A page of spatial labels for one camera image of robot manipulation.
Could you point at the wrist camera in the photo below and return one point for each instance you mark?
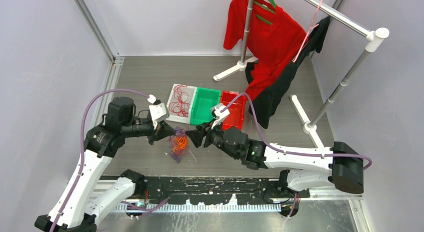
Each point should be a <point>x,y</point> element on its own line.
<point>219,113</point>
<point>159,112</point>

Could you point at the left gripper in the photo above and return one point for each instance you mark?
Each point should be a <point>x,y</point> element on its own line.
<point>161,130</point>

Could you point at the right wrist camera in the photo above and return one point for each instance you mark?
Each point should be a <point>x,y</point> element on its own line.
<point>219,113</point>

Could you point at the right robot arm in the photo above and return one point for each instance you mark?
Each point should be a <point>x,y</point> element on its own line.
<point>338,166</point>

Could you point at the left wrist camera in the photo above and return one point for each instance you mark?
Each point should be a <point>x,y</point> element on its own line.
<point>159,112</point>

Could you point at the green plastic bin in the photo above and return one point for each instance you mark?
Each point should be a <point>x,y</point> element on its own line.
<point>204,100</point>

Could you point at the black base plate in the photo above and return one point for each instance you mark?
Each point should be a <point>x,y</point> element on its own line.
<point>212,194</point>

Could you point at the red shirt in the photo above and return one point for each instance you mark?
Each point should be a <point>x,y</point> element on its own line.
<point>274,38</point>

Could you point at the black shirt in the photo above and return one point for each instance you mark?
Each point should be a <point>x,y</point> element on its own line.
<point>281,84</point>

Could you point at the red plastic bin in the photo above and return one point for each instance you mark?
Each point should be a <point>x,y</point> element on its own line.
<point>236,110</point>

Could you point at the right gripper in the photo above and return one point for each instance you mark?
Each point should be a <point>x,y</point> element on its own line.
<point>196,135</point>

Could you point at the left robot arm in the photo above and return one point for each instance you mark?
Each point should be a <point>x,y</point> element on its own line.
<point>75,211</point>

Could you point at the pink hanger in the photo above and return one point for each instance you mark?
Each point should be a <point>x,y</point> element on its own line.
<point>312,26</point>

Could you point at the green hanger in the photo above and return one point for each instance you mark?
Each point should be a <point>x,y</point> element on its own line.
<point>271,2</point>

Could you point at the white plastic bin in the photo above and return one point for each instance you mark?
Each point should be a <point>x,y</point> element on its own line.
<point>180,103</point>

